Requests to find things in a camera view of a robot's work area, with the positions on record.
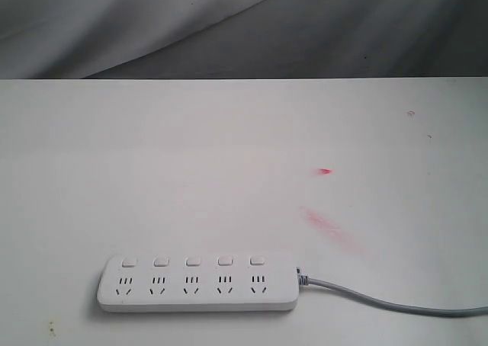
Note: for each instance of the grey backdrop cloth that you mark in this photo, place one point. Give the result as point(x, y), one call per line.
point(189, 39)

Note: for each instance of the white five-outlet power strip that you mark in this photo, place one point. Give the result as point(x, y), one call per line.
point(221, 282)

